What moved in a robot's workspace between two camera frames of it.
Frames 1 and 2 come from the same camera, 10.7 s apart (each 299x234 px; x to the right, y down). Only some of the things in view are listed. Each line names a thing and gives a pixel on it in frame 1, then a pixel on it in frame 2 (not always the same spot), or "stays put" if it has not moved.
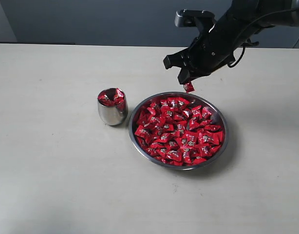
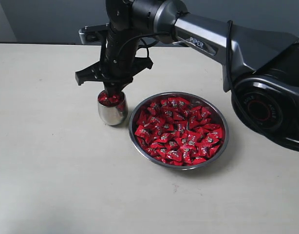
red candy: (146, 133) stays put
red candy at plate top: (177, 102) stays put
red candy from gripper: (189, 87) → (114, 99)
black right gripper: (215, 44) → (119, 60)
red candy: (106, 97) stays put
